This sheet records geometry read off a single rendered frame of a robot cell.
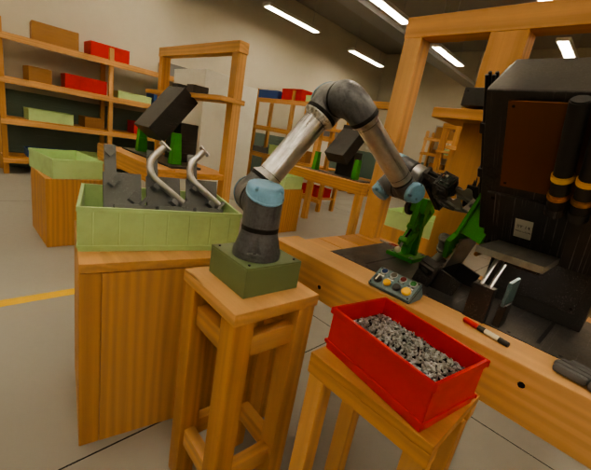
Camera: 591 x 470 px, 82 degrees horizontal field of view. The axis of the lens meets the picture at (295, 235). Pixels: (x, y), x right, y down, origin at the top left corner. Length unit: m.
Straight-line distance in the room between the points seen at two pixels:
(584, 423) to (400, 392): 0.41
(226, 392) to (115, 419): 0.76
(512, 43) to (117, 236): 1.67
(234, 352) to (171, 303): 0.55
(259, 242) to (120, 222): 0.61
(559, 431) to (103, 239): 1.47
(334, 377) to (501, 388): 0.42
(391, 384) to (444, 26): 1.49
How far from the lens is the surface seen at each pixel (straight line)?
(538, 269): 1.02
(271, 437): 1.43
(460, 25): 1.81
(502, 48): 1.71
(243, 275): 0.99
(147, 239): 1.46
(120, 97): 7.28
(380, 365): 0.84
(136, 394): 1.71
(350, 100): 1.11
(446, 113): 1.58
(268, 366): 1.67
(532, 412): 1.07
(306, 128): 1.17
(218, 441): 1.22
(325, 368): 0.92
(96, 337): 1.50
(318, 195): 6.67
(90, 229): 1.44
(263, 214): 1.00
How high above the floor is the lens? 1.32
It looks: 16 degrees down
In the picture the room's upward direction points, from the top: 10 degrees clockwise
